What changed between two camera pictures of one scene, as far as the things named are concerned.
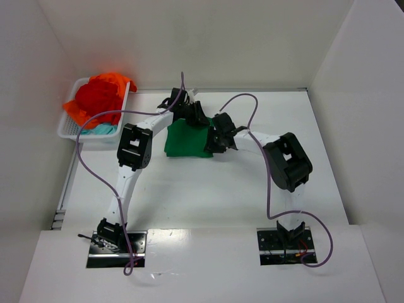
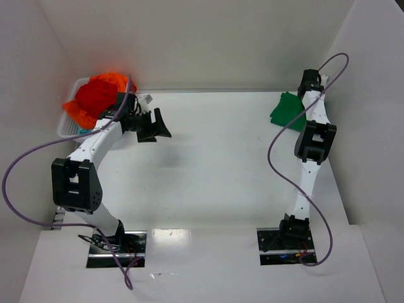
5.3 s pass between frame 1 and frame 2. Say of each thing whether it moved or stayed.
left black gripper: moved
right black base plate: stayed
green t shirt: moved
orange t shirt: stayed
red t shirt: stayed
